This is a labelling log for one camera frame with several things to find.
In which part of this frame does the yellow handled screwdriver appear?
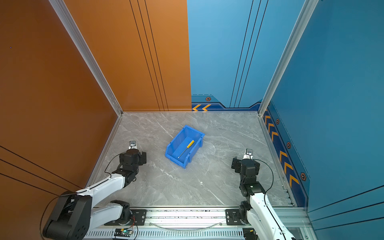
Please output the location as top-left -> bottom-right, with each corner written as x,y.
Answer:
178,140 -> 195,159

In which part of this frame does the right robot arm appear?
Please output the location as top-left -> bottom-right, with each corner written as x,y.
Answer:
231,155 -> 295,240

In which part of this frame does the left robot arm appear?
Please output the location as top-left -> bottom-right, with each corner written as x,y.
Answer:
39,148 -> 147,240

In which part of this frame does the blue plastic storage bin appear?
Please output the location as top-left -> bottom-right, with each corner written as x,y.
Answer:
165,125 -> 205,169

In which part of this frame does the green circuit board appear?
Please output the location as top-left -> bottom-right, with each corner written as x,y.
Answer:
114,228 -> 134,239

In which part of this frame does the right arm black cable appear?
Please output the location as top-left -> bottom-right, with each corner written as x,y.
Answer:
254,158 -> 275,199

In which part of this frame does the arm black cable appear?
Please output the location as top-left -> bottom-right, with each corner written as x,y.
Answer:
254,158 -> 275,199
39,152 -> 122,235

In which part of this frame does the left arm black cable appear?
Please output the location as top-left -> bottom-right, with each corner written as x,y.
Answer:
39,152 -> 122,235

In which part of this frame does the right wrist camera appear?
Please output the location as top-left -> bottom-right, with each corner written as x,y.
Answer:
243,149 -> 253,160

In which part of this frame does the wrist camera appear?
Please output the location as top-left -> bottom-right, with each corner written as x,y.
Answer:
243,149 -> 253,160
129,141 -> 137,150

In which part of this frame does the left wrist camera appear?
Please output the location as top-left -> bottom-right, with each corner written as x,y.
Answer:
129,141 -> 137,150

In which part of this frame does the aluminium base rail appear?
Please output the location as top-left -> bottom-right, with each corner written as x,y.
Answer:
80,205 -> 313,240

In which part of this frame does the left aluminium corner post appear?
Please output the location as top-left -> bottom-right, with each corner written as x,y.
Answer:
49,0 -> 124,117

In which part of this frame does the aluminium corner post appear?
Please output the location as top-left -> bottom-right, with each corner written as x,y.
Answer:
258,0 -> 319,117
49,0 -> 124,117

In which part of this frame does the right aluminium corner post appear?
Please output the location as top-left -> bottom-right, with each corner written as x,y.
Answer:
258,0 -> 319,117

